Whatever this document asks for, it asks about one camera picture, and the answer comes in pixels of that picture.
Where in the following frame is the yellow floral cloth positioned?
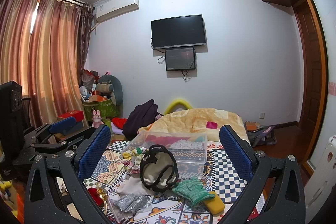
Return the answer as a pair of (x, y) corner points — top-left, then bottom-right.
(121, 147), (147, 161)

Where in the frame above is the black and cream fabric pouch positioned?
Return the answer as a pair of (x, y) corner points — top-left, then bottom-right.
(139, 144), (179, 192)

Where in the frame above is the grey speckled cloth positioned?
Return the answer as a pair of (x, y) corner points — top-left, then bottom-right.
(108, 193), (152, 223)

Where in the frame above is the red and gold ornament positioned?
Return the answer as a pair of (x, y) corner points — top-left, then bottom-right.
(88, 183), (108, 215)

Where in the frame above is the red gift box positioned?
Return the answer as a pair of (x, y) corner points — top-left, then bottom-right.
(57, 110), (84, 123)

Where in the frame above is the pink bunny doll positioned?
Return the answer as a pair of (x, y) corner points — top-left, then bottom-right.
(92, 110), (104, 128)

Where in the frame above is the dark backpack on floor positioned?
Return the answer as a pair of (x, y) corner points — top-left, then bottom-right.
(244, 122), (277, 147)

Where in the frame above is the green storage box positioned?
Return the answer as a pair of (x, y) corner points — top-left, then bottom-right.
(83, 100), (120, 122)

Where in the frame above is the patterned patchwork bedspread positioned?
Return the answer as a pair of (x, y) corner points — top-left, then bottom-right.
(83, 138), (247, 223)

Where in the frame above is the beige yellow fleece blanket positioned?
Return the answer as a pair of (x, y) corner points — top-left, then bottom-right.
(138, 108), (249, 141)

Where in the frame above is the clear plastic storage box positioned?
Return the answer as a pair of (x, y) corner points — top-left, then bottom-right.
(121, 131), (207, 178)

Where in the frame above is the dark purple jacket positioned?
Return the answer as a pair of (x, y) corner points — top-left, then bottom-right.
(122, 99), (159, 140)

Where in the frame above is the white cloth on bed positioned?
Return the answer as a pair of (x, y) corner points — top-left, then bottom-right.
(117, 176), (154, 196)

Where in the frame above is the yellow sponge pad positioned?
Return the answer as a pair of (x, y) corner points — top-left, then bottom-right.
(203, 191), (225, 215)

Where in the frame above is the grey plush toy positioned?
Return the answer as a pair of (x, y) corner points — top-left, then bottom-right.
(96, 75), (123, 106)

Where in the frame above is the green knitted glove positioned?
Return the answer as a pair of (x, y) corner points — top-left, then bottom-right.
(171, 177), (215, 207)

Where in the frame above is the yellow curved pillow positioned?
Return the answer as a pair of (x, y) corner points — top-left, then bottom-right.
(164, 98), (193, 115)

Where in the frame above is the pink orange curtain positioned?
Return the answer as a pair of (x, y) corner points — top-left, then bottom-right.
(1, 0), (93, 127)

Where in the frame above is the brown wooden door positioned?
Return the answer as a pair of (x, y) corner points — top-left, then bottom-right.
(293, 0), (328, 173)

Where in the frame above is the white air conditioner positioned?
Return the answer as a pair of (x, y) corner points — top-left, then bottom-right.
(96, 0), (140, 22)

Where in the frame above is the small grey wall screen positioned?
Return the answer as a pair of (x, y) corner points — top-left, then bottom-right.
(165, 47), (196, 71)

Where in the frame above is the black wall television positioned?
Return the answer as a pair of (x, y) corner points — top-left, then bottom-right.
(151, 14), (207, 50)

